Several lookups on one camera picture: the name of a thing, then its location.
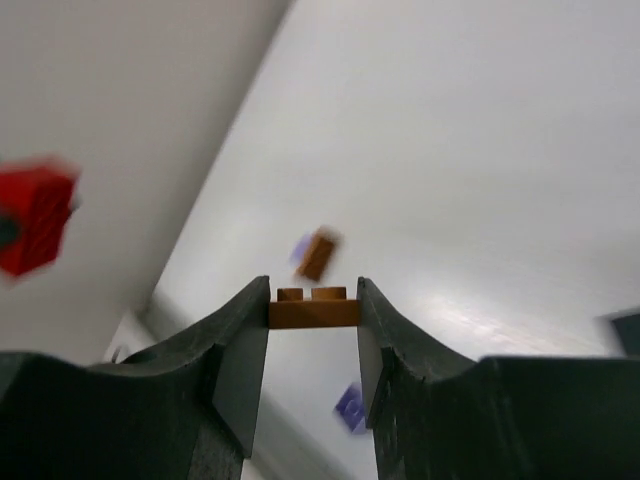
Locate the red brown lego brick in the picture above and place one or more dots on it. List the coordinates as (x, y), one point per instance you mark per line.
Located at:
(37, 201)

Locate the lavender lego near plate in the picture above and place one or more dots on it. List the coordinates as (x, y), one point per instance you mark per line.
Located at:
(300, 249)

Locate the brown flat lego plate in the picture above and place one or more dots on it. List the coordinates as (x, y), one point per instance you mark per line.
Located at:
(316, 257)

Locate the black compartment container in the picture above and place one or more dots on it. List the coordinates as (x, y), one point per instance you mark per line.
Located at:
(624, 325)

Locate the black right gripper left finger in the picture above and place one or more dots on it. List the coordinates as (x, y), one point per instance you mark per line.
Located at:
(184, 408)

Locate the lavender lego brick front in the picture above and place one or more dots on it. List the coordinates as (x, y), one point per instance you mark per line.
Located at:
(350, 409)

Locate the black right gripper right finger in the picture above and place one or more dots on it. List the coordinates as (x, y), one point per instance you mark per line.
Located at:
(436, 414)

